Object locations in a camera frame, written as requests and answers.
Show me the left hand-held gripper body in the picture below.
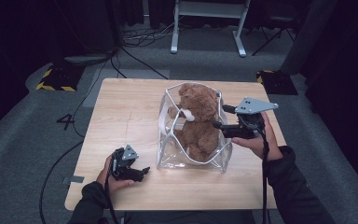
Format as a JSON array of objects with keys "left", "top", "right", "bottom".
[{"left": 111, "top": 144, "right": 143, "bottom": 182}]

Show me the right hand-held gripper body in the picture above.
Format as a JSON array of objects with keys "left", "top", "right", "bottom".
[{"left": 223, "top": 96, "right": 279, "bottom": 139}]

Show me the brown teddy bear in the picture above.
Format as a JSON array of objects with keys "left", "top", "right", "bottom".
[{"left": 167, "top": 82, "right": 221, "bottom": 162}]

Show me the clear plastic bag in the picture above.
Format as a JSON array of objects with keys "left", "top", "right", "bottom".
[{"left": 156, "top": 81, "right": 233, "bottom": 174}]

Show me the person's left hand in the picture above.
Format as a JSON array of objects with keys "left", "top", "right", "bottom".
[{"left": 96, "top": 155, "right": 135, "bottom": 195}]

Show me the person's right hand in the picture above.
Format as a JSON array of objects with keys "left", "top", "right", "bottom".
[{"left": 232, "top": 112, "right": 283, "bottom": 162}]

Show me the grey tape piece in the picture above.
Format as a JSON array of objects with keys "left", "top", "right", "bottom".
[{"left": 62, "top": 175, "right": 85, "bottom": 185}]

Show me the black yellow striped base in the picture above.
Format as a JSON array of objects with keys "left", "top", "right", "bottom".
[
  {"left": 255, "top": 69, "right": 298, "bottom": 96},
  {"left": 35, "top": 63, "right": 86, "bottom": 92}
]

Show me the black tripod stand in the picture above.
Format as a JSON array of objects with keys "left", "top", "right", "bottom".
[{"left": 251, "top": 15, "right": 296, "bottom": 57}]

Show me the grey curtain column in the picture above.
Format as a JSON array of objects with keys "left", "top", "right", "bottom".
[{"left": 280, "top": 0, "right": 338, "bottom": 76}]

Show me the left hand-held gripper cable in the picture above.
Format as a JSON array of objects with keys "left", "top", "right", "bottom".
[{"left": 104, "top": 161, "right": 120, "bottom": 224}]

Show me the hand-held gripper cable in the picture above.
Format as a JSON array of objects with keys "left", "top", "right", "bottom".
[
  {"left": 104, "top": 161, "right": 120, "bottom": 224},
  {"left": 259, "top": 129, "right": 270, "bottom": 224}
]

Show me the right hand-held gripper cable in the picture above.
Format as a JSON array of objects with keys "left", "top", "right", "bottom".
[{"left": 259, "top": 129, "right": 270, "bottom": 224}]

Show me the black floor cable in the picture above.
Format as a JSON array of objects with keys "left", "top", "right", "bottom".
[{"left": 38, "top": 46, "right": 122, "bottom": 224}]

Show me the white metal desk frame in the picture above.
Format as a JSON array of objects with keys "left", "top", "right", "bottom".
[{"left": 170, "top": 0, "right": 252, "bottom": 58}]

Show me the tangle of floor cables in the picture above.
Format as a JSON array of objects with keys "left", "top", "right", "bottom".
[{"left": 122, "top": 18, "right": 176, "bottom": 49}]

